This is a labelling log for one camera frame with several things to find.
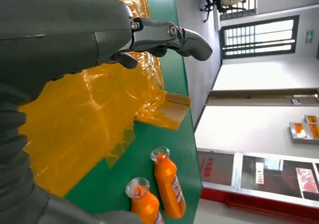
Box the orange detergent bottle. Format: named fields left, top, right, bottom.
left=125, top=177, right=166, bottom=224
left=150, top=146, right=187, bottom=220

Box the yellow plastic sheet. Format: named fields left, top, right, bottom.
left=18, top=0, right=181, bottom=199

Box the green table mat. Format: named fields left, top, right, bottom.
left=65, top=0, right=202, bottom=224

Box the tan cardboard strip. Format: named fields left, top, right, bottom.
left=159, top=92, right=192, bottom=131

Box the black office chair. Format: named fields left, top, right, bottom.
left=199, top=0, right=223, bottom=22

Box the brown wooden door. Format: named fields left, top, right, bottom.
left=206, top=88, right=319, bottom=107

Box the black framed window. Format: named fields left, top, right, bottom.
left=219, top=15, right=299, bottom=59

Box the white and red display cabinet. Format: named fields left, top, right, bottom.
left=196, top=148, right=319, bottom=224

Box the silver framed orange picture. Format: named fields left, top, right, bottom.
left=304, top=114, right=319, bottom=124
left=289, top=121, right=319, bottom=145

